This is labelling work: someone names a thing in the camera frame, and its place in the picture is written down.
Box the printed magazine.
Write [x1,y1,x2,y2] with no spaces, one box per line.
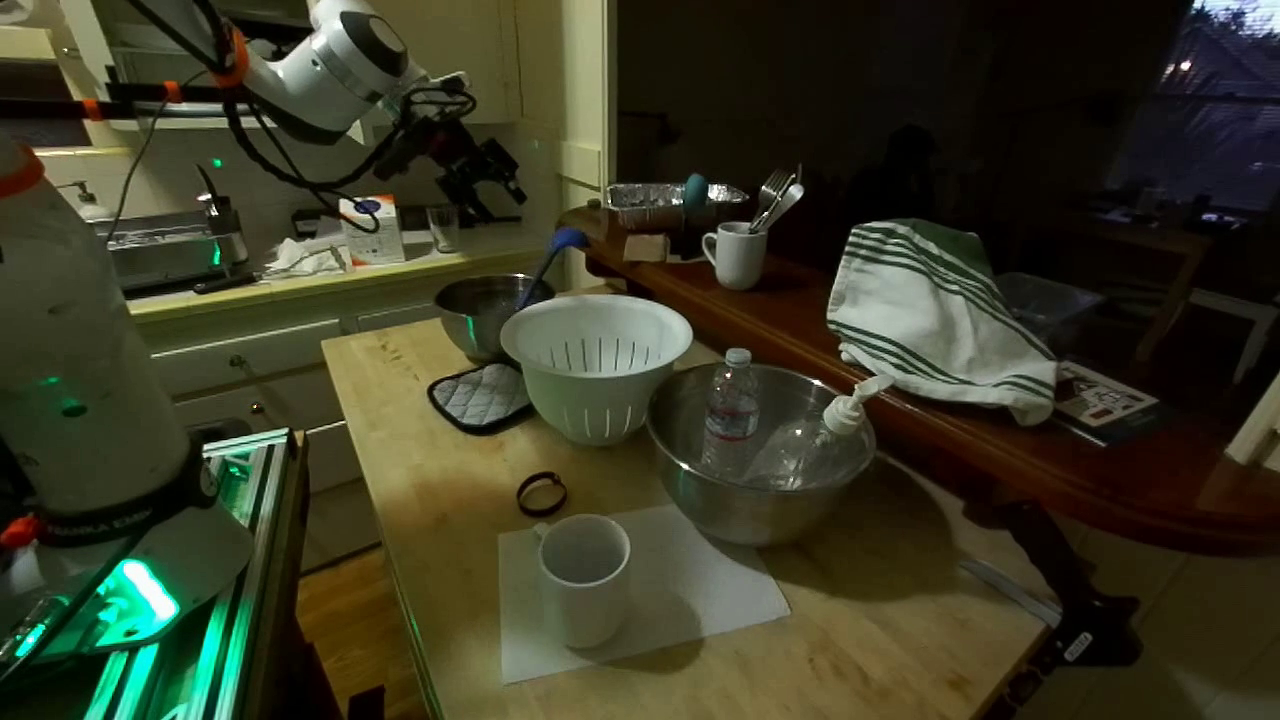
[1054,355,1166,452]

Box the clear bottle with white nozzle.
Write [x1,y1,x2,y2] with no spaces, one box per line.
[754,372,897,492]

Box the white paper sheet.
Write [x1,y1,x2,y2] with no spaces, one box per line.
[496,502,793,689]

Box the wooden side table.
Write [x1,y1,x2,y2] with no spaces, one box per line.
[1078,198,1280,391]

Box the plain white ceramic mug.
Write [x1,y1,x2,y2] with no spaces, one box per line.
[529,511,635,655]

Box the white counter cabinet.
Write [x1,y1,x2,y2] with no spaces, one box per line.
[118,231,591,452]

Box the dark glass window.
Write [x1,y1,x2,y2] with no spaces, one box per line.
[1104,0,1280,217]

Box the black rubber ring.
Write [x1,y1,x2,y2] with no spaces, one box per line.
[513,467,571,524]

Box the black table clamp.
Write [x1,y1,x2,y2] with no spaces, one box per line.
[965,492,1148,672]

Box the silver metal bowl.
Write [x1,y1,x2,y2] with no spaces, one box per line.
[432,270,561,366]
[646,359,880,551]

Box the clear plastic water bottle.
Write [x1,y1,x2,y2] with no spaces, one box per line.
[699,344,769,482]

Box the white plastic colander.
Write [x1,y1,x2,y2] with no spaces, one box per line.
[496,294,698,452]

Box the aluminium foil tray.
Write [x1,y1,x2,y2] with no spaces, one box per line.
[601,175,754,231]

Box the dark blue plastic ladle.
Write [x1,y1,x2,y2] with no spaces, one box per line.
[513,226,591,312]

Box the metal robot base stand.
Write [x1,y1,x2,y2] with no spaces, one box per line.
[0,424,312,720]

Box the grey quilted pot holder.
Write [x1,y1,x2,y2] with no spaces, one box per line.
[426,355,540,440]

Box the black desk stand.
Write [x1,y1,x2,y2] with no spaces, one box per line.
[194,156,256,294]

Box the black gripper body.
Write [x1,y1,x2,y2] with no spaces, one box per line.
[396,112,518,206]

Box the cream door frame post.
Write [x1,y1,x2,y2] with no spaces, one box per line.
[505,0,619,231]

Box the grey metal appliance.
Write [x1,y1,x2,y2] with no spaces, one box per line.
[103,206,256,300]

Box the white mug holding utensils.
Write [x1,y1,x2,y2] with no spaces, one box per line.
[698,217,772,295]

